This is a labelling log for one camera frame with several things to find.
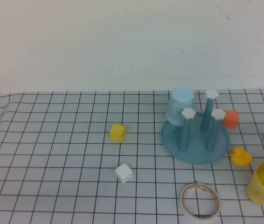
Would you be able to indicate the yellow plastic cup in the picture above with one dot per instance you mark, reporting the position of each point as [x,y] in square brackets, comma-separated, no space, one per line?
[256,190]

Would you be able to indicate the blue cup stand with pegs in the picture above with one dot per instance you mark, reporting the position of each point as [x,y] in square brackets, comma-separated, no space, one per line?
[192,151]

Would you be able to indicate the light blue plastic cup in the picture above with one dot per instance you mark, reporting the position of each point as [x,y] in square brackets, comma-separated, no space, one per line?
[181,102]

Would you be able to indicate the yellow rubber duck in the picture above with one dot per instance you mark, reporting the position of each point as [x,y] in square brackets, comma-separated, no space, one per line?
[240,157]

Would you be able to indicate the orange cube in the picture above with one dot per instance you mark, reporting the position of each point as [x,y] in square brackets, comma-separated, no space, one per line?
[231,119]

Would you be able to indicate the white tape roll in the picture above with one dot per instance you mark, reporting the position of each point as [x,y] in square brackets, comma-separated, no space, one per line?
[202,217]

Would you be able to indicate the white cube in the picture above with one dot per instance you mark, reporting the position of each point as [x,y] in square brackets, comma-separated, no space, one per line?
[123,173]

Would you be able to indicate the yellow cube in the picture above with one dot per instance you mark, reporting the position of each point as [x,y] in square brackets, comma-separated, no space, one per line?
[117,133]

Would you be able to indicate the grey checkered tablecloth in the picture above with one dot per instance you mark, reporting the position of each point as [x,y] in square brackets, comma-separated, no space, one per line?
[52,140]

